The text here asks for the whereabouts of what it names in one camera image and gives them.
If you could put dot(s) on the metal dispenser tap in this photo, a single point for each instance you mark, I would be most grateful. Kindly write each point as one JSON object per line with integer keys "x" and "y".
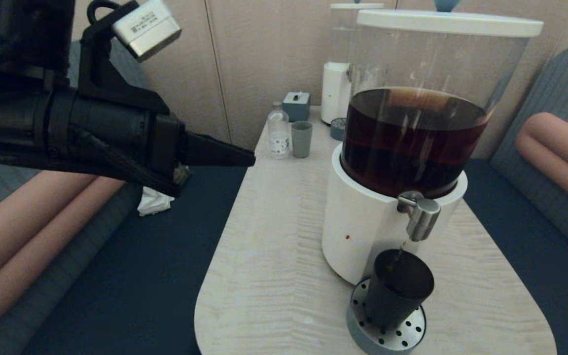
{"x": 423, "y": 217}

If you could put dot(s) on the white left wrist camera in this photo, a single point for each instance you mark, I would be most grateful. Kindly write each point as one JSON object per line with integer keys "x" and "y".
{"x": 146, "y": 29}

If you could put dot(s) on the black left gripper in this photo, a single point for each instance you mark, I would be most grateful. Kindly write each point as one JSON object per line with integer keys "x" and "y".
{"x": 116, "y": 138}

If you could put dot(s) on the black plastic cup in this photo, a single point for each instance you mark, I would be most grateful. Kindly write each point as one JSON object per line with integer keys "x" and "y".
{"x": 397, "y": 291}

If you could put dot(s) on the clear plastic bottle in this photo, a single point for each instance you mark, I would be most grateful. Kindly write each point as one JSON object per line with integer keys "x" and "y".
{"x": 279, "y": 133}

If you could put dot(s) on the small grey drip tray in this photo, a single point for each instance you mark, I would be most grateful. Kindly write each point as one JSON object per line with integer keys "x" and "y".
{"x": 337, "y": 130}

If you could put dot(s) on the crumpled white tissue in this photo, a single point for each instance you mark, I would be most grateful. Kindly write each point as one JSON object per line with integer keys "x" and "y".
{"x": 155, "y": 202}

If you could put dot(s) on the large tea drink dispenser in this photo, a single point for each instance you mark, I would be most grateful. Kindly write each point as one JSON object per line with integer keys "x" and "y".
{"x": 363, "y": 222}

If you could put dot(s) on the grey-green cup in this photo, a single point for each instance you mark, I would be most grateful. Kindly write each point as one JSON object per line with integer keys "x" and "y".
{"x": 301, "y": 140}

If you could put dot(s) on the small grey box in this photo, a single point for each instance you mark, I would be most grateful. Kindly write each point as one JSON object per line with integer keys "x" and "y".
{"x": 296, "y": 107}

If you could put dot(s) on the far empty drink dispenser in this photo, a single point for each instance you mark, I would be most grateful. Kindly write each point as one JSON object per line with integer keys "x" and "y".
{"x": 336, "y": 93}

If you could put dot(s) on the pink bolster cushion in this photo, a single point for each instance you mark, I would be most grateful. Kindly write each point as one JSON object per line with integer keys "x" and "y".
{"x": 560, "y": 153}
{"x": 17, "y": 236}

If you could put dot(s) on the round grey perforated drip tray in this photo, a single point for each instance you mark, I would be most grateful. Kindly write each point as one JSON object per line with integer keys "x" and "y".
{"x": 360, "y": 340}

